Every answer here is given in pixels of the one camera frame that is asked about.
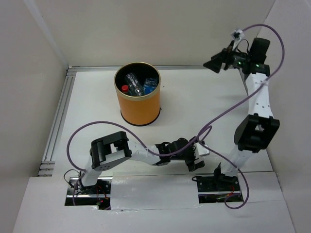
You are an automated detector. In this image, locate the aluminium frame rail back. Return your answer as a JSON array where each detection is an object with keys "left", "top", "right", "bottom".
[{"left": 67, "top": 65, "right": 206, "bottom": 72}]

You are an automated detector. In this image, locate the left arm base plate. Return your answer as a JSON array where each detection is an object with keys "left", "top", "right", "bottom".
[{"left": 65, "top": 177, "right": 112, "bottom": 210}]

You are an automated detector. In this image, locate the red label clear bottle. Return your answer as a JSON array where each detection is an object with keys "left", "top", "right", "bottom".
[{"left": 121, "top": 85, "right": 129, "bottom": 94}]

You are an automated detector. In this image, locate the aluminium frame rail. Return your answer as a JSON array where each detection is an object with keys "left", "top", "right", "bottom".
[
  {"left": 37, "top": 68, "right": 76, "bottom": 177},
  {"left": 67, "top": 65, "right": 206, "bottom": 72}
]

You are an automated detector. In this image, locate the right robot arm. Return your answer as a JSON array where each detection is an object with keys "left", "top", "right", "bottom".
[{"left": 204, "top": 38, "right": 280, "bottom": 190}]

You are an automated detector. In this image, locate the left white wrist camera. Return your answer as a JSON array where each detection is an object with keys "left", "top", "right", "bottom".
[{"left": 194, "top": 143, "right": 210, "bottom": 157}]

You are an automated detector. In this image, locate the blue label clear bottle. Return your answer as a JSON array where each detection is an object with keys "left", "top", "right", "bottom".
[{"left": 143, "top": 78, "right": 158, "bottom": 95}]

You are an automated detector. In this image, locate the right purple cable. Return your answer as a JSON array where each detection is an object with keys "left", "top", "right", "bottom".
[{"left": 196, "top": 23, "right": 285, "bottom": 210}]

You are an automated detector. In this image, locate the orange cylindrical bin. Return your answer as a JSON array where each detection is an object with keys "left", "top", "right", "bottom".
[{"left": 114, "top": 62, "right": 161, "bottom": 126}]

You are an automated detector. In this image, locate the purple cable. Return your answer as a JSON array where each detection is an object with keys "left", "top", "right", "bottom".
[
  {"left": 196, "top": 23, "right": 285, "bottom": 210},
  {"left": 66, "top": 120, "right": 213, "bottom": 207}
]

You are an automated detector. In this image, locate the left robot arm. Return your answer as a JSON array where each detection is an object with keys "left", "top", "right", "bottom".
[{"left": 78, "top": 131, "right": 209, "bottom": 194}]

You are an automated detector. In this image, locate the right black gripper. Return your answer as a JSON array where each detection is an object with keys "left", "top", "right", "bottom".
[{"left": 202, "top": 41, "right": 250, "bottom": 74}]

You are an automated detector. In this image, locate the clear bottle white-blue cap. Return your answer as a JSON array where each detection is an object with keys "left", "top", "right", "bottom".
[{"left": 125, "top": 73, "right": 144, "bottom": 97}]

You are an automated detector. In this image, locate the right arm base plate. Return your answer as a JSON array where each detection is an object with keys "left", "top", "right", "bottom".
[{"left": 191, "top": 175, "right": 243, "bottom": 204}]

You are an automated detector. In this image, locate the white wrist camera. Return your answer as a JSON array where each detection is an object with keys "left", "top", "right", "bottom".
[
  {"left": 231, "top": 29, "right": 244, "bottom": 50},
  {"left": 194, "top": 143, "right": 210, "bottom": 157}
]

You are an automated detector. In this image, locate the aluminium frame rail left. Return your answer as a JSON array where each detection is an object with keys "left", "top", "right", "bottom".
[{"left": 37, "top": 68, "right": 76, "bottom": 177}]

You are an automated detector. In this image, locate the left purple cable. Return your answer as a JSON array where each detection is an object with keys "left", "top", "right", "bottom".
[{"left": 66, "top": 120, "right": 213, "bottom": 207}]

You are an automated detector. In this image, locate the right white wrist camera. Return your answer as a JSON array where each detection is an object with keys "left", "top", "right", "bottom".
[{"left": 231, "top": 29, "right": 244, "bottom": 50}]

